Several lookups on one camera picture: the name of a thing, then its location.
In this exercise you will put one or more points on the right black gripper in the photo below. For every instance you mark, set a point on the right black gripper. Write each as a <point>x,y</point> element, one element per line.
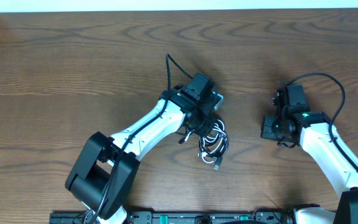
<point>266,132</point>

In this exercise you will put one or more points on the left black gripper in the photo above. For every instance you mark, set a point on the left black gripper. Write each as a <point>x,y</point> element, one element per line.
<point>204,125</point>

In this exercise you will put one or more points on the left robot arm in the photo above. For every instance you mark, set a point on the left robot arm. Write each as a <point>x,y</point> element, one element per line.
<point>104,172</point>

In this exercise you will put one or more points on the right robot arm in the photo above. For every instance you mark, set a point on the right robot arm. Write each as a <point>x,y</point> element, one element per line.
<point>320,140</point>

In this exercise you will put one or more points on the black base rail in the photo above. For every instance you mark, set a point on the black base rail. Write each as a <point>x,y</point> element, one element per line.
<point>260,216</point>

